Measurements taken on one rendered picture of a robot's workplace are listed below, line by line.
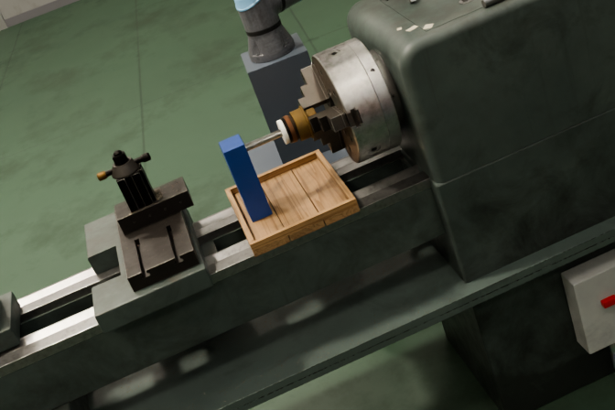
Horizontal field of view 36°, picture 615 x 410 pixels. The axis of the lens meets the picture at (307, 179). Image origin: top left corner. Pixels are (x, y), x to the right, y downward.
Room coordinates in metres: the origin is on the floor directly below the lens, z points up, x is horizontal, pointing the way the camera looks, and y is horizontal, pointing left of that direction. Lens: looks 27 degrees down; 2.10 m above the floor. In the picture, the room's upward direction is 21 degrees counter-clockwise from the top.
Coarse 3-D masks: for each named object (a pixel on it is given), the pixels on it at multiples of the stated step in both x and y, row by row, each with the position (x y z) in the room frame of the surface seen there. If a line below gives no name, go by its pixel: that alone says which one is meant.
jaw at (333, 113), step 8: (320, 112) 2.28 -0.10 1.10; (328, 112) 2.26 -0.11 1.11; (336, 112) 2.23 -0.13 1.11; (352, 112) 2.18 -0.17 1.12; (312, 120) 2.26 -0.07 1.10; (320, 120) 2.23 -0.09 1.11; (328, 120) 2.23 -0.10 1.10; (336, 120) 2.19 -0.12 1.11; (344, 120) 2.19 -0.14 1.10; (352, 120) 2.17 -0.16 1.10; (360, 120) 2.18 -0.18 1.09; (312, 128) 2.26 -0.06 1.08; (320, 128) 2.25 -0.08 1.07; (328, 128) 2.22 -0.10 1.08; (336, 128) 2.18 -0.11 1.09
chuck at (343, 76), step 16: (336, 48) 2.34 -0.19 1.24; (320, 64) 2.29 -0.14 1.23; (336, 64) 2.26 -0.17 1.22; (352, 64) 2.25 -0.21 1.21; (336, 80) 2.22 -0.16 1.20; (352, 80) 2.21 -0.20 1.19; (368, 80) 2.21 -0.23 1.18; (336, 96) 2.23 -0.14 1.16; (352, 96) 2.19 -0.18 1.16; (368, 96) 2.18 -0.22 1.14; (368, 112) 2.17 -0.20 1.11; (352, 128) 2.17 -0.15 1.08; (368, 128) 2.17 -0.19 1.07; (384, 128) 2.18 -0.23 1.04; (352, 144) 2.22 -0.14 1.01; (368, 144) 2.18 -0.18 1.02; (384, 144) 2.20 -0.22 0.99
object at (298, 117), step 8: (296, 112) 2.30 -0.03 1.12; (304, 112) 2.29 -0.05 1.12; (312, 112) 2.30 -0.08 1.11; (288, 120) 2.29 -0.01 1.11; (296, 120) 2.28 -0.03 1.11; (304, 120) 2.28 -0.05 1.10; (288, 128) 2.27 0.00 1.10; (296, 128) 2.27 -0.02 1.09; (304, 128) 2.27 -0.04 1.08; (296, 136) 2.27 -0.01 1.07; (304, 136) 2.27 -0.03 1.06; (312, 136) 2.28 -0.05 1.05
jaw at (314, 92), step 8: (312, 64) 2.43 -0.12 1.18; (304, 72) 2.38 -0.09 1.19; (312, 72) 2.38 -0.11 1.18; (304, 80) 2.39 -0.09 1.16; (312, 80) 2.36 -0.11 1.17; (320, 80) 2.36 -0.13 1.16; (304, 88) 2.35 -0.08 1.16; (312, 88) 2.35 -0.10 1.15; (320, 88) 2.35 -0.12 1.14; (304, 96) 2.35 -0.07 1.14; (312, 96) 2.34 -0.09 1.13; (320, 96) 2.33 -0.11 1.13; (328, 96) 2.33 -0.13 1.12; (304, 104) 2.32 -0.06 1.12; (312, 104) 2.32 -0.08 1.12; (320, 104) 2.35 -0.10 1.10
